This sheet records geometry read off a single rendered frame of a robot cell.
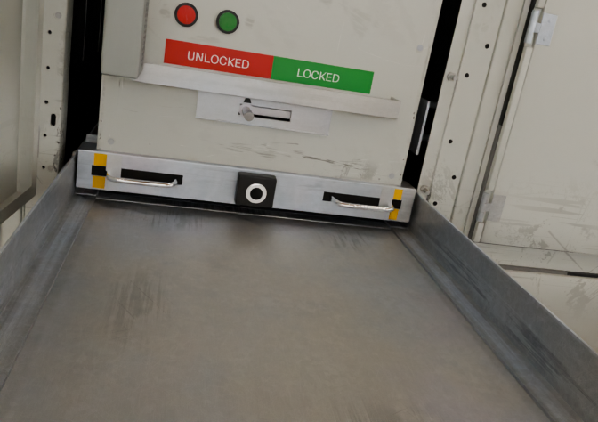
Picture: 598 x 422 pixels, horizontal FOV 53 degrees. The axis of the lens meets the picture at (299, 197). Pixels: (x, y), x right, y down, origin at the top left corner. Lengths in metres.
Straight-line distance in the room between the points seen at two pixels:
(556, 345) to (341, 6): 0.56
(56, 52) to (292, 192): 0.41
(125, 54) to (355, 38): 0.35
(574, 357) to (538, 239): 0.51
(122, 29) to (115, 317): 0.36
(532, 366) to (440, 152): 0.44
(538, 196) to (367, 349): 0.55
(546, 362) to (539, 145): 0.48
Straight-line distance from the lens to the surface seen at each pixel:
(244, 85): 0.89
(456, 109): 1.03
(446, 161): 1.04
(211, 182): 0.95
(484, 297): 0.81
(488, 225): 1.09
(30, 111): 0.97
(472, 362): 0.70
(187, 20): 0.91
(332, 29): 0.95
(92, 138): 1.05
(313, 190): 0.97
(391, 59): 0.97
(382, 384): 0.61
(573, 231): 1.18
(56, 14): 0.95
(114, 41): 0.82
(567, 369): 0.68
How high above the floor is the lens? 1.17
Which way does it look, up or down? 17 degrees down
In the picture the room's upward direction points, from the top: 10 degrees clockwise
